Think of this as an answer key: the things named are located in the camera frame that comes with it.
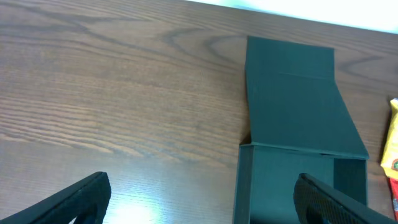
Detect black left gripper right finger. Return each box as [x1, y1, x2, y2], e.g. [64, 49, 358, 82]
[294, 173, 397, 224]

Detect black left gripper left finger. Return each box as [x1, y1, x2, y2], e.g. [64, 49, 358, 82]
[1, 172, 111, 224]

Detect dark green box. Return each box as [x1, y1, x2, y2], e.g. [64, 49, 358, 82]
[233, 36, 369, 223]

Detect red Hacks candy bag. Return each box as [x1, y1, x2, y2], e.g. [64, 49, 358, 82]
[389, 178, 398, 221]

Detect yellow snack packet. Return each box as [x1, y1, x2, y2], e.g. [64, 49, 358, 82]
[381, 98, 397, 179]

